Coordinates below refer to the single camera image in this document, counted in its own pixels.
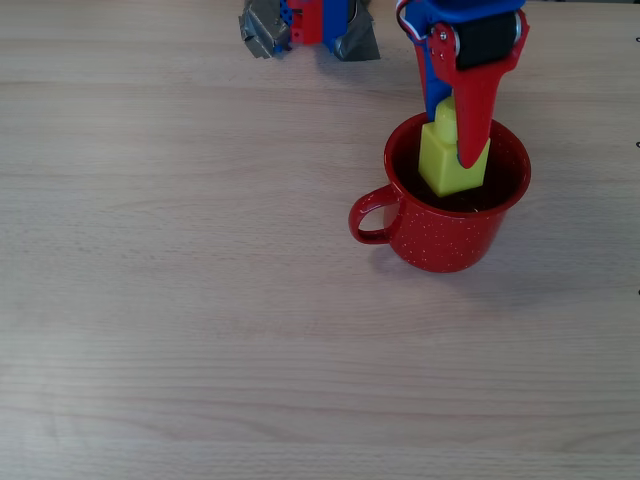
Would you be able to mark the yellow-green toy block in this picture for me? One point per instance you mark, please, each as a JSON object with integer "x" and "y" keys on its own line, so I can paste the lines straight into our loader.
{"x": 445, "y": 165}

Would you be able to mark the red speckled enamel mug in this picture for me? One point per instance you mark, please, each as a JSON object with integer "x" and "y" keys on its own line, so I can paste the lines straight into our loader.
{"x": 440, "y": 240}

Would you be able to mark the red and blue robot base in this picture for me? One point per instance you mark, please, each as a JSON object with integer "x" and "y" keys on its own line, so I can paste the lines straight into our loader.
{"x": 312, "y": 22}

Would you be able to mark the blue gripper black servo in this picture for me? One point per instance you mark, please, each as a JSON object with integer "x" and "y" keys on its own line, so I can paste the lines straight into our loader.
{"x": 484, "y": 40}

